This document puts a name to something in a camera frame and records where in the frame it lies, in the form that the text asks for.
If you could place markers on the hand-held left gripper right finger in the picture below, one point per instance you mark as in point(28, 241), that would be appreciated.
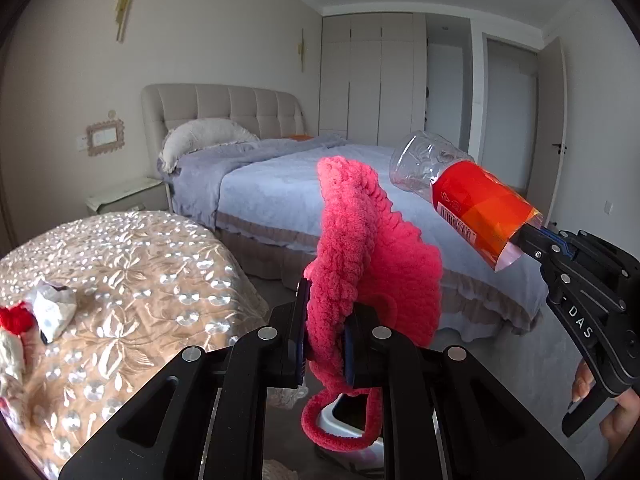
point(351, 357)

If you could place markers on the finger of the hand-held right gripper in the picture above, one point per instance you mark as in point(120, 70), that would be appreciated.
point(559, 241)
point(542, 247)

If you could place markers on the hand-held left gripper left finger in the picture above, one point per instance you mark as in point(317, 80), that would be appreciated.
point(295, 340)

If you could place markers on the white trash bin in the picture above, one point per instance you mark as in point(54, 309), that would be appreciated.
point(331, 420)

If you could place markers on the clear plastic bottle orange label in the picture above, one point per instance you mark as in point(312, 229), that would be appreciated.
point(475, 200)

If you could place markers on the pink knitted cloth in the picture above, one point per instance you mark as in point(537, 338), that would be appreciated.
point(370, 260)

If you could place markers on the red yarn tassel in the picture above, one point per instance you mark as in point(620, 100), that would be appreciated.
point(12, 317)

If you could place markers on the person's right hand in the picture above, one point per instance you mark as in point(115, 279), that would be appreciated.
point(625, 420)

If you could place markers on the white room door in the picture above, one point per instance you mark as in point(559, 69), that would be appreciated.
point(552, 110)

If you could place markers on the lavender bedspread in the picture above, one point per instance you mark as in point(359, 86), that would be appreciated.
point(280, 185)

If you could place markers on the embroidered beige tablecloth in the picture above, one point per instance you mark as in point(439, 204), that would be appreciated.
point(140, 285)

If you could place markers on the small orange item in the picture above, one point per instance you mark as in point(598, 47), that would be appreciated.
point(301, 137)

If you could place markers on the white nightstand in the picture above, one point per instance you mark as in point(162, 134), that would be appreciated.
point(125, 201)

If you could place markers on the white ruffled pillow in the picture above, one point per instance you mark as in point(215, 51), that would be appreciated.
point(205, 132)

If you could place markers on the white built-in wardrobe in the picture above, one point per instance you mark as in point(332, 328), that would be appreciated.
point(365, 85)

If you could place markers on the crumpled white wrapper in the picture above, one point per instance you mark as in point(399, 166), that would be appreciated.
point(52, 310)

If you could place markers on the beige upholstered bed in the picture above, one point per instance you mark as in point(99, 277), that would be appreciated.
point(225, 105)

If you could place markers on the white crumpled paper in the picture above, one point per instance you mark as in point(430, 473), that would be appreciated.
point(11, 360)

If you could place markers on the framed wall switch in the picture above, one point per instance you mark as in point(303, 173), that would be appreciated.
point(105, 136)

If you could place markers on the slim gold wall lamp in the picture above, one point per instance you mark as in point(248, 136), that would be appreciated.
point(301, 52)

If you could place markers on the white wall socket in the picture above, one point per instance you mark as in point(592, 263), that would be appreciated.
point(81, 143)

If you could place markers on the large gold wall lamp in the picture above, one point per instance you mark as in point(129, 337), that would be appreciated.
point(125, 5)

